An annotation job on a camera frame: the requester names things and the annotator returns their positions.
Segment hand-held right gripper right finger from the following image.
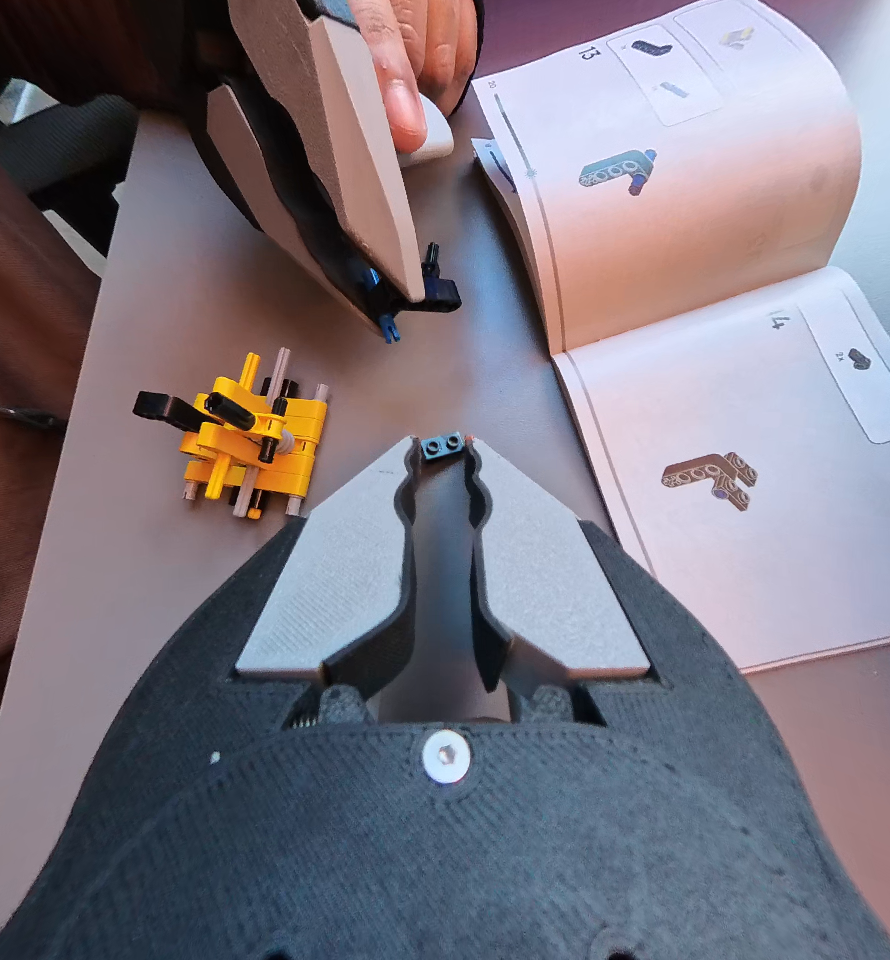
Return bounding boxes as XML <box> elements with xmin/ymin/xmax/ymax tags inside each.
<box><xmin>463</xmin><ymin>438</ymin><xmax>652</xmax><ymax>695</ymax></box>

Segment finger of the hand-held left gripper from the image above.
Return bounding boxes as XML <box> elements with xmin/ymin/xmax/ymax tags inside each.
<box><xmin>227</xmin><ymin>0</ymin><xmax>428</xmax><ymax>304</ymax></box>
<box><xmin>205</xmin><ymin>81</ymin><xmax>389</xmax><ymax>327</ymax></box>

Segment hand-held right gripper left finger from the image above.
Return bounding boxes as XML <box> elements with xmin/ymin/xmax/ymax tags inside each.
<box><xmin>235</xmin><ymin>436</ymin><xmax>421</xmax><ymax>702</ymax></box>

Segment yellow lego assembly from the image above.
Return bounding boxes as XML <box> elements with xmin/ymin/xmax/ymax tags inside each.
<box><xmin>133</xmin><ymin>347</ymin><xmax>333</xmax><ymax>522</ymax></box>

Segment person's left hand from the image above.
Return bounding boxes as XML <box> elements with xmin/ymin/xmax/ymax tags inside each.
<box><xmin>349</xmin><ymin>0</ymin><xmax>485</xmax><ymax>156</ymax></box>

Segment black office chair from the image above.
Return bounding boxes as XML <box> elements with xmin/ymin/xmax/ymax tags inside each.
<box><xmin>0</xmin><ymin>75</ymin><xmax>142</xmax><ymax>256</ymax></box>

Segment white instruction booklet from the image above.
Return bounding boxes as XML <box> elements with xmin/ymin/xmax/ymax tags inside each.
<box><xmin>471</xmin><ymin>0</ymin><xmax>890</xmax><ymax>672</ymax></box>

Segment black lanyard strap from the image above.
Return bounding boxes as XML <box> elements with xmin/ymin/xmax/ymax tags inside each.
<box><xmin>0</xmin><ymin>390</ymin><xmax>65</xmax><ymax>431</ymax></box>

